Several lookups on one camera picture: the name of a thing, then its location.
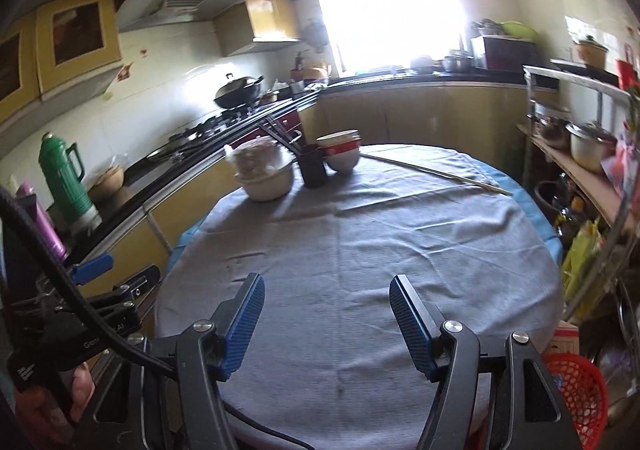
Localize hanging dish cloth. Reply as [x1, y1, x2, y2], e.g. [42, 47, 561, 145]
[302, 19, 331, 54]

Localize red wall hanging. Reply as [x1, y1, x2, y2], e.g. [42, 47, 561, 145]
[616, 59, 640, 96]

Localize steel bowl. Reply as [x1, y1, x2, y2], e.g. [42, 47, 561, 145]
[442, 55, 475, 74]

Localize purple thermos bottle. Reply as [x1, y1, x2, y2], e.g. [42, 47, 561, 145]
[17, 183, 67, 258]

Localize yellow plastic bag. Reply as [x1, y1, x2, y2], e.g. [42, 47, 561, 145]
[561, 217, 603, 326]

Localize person's left hand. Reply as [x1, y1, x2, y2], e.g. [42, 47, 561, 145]
[14, 360, 96, 446]

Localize metal storage rack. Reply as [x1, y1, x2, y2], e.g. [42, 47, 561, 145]
[517, 64, 640, 331]

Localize cardboard box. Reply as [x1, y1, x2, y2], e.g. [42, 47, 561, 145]
[547, 320, 581, 356]

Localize red plastic basket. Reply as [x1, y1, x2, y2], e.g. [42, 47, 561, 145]
[542, 353, 610, 448]

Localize plastic covered bowl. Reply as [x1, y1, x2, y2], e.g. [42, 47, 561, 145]
[226, 139, 286, 177]

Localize grey cloth round table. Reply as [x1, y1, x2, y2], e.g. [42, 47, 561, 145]
[155, 144, 563, 450]

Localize black wok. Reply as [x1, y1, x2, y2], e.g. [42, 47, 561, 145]
[214, 74, 265, 110]

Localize green plastic bag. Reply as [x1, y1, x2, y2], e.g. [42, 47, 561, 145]
[500, 20, 541, 42]

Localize yellow wall cabinet brown panels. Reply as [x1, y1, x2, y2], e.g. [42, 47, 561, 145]
[0, 0, 123, 126]

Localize black chopstick holder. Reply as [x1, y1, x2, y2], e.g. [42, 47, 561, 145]
[298, 144, 328, 188]

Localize green thermos jug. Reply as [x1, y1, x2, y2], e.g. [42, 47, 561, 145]
[39, 131, 102, 231]

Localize red banded white bowl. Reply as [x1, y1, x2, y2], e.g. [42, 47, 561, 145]
[325, 139, 361, 174]

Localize plain yellow wall cabinet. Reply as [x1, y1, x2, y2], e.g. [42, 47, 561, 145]
[215, 0, 301, 57]

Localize white basin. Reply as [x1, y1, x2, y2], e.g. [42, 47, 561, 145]
[236, 161, 295, 202]

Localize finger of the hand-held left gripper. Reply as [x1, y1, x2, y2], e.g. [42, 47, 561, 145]
[69, 254, 114, 284]
[85, 265, 162, 316]

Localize plastic oil bottle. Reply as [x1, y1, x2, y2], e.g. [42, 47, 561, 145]
[555, 195, 586, 241]

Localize blue tablecloth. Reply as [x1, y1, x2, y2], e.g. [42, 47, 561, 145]
[167, 165, 561, 271]

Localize yellow enamel pot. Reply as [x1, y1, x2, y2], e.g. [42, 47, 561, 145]
[575, 36, 610, 68]

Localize black cable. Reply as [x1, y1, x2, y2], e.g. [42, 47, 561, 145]
[0, 186, 321, 450]

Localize microwave oven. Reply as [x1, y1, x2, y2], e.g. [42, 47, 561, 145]
[471, 36, 538, 72]

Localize brown bowl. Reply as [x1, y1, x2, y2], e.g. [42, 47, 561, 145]
[89, 166, 126, 201]

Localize long bamboo stick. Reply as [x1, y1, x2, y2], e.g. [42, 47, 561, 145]
[361, 153, 513, 196]

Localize pink plastic bag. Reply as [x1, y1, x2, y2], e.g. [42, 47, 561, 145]
[600, 127, 640, 191]

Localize steel pot with lid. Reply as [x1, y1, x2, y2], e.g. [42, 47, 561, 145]
[566, 121, 617, 174]

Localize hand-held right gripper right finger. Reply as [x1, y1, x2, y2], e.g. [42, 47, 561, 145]
[389, 274, 583, 450]

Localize small dark pot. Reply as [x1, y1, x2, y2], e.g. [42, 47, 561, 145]
[535, 115, 571, 148]

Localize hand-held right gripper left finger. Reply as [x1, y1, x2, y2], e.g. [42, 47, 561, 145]
[75, 273, 266, 450]

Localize gas stove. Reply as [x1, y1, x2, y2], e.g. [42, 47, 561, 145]
[167, 108, 271, 146]

